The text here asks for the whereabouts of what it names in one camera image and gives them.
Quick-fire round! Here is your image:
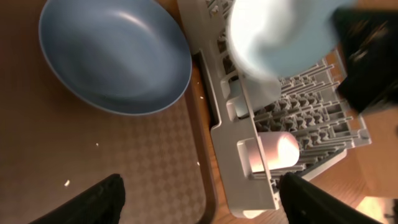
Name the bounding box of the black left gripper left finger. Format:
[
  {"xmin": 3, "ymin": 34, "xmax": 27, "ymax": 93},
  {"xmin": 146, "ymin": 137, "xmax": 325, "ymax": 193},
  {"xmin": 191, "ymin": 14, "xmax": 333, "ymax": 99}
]
[{"xmin": 31, "ymin": 174, "xmax": 126, "ymax": 224}]

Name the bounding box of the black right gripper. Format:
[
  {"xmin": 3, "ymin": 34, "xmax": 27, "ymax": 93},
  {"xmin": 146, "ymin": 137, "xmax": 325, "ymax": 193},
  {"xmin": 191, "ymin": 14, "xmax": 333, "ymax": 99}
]
[{"xmin": 332, "ymin": 8, "xmax": 397, "ymax": 114}]

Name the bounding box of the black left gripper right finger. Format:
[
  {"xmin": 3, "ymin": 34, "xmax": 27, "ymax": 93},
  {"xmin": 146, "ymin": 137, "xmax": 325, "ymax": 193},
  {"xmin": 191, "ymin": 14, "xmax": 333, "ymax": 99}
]
[{"xmin": 278, "ymin": 172, "xmax": 377, "ymax": 224}]

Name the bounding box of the pink cup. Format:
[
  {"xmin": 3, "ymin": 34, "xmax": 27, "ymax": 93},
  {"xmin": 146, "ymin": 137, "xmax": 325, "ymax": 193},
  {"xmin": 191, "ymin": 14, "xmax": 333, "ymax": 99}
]
[{"xmin": 246, "ymin": 132, "xmax": 300, "ymax": 172}]

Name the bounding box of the light blue bowl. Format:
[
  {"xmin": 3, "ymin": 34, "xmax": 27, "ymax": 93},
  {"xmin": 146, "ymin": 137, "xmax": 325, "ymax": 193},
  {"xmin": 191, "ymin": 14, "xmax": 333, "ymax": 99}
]
[{"xmin": 226, "ymin": 0, "xmax": 356, "ymax": 80}]

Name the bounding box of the dark blue plate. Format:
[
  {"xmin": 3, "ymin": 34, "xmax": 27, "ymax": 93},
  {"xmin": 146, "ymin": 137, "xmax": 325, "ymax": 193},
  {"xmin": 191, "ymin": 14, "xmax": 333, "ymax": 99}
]
[{"xmin": 39, "ymin": 0, "xmax": 192, "ymax": 116}]

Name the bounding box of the light blue cup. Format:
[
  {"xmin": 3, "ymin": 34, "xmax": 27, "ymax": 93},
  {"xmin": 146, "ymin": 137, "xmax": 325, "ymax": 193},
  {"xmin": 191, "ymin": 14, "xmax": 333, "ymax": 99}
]
[{"xmin": 229, "ymin": 78, "xmax": 281, "ymax": 118}]

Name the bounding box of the grey dishwasher rack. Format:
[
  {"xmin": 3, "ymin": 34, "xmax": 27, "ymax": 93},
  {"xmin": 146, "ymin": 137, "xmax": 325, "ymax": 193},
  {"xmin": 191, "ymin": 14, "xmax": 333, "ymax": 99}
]
[{"xmin": 178, "ymin": 0, "xmax": 371, "ymax": 218}]

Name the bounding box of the brown serving tray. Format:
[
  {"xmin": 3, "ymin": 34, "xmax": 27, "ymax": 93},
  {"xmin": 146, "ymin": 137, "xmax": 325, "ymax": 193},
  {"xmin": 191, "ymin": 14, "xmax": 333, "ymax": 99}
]
[{"xmin": 1, "ymin": 1, "xmax": 217, "ymax": 223}]

